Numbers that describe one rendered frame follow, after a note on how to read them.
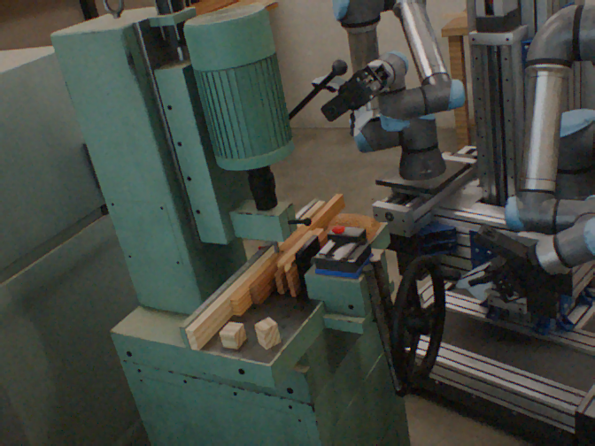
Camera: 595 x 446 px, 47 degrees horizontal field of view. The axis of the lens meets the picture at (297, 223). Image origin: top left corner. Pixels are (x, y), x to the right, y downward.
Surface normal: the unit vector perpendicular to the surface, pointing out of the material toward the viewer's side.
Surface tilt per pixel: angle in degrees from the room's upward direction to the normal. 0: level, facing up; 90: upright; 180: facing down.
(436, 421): 0
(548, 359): 0
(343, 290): 90
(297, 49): 90
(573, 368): 0
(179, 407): 90
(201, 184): 90
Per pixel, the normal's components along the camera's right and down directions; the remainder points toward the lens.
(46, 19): 0.87, 0.07
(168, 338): -0.18, -0.88
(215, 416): -0.48, 0.46
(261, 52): 0.75, 0.16
